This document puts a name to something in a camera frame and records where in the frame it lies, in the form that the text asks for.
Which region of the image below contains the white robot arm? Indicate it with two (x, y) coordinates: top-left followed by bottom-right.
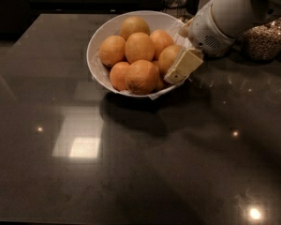
(165, 0), (281, 84)

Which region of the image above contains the white bowl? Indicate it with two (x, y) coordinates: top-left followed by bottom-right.
(86, 10), (191, 99)

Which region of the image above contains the right glass grain jar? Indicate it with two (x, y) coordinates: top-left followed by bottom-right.
(242, 17), (281, 61)

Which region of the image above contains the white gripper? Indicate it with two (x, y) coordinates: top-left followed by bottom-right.
(164, 0), (235, 84)

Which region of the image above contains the small hidden orange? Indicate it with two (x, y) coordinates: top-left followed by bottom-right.
(152, 60), (170, 92)

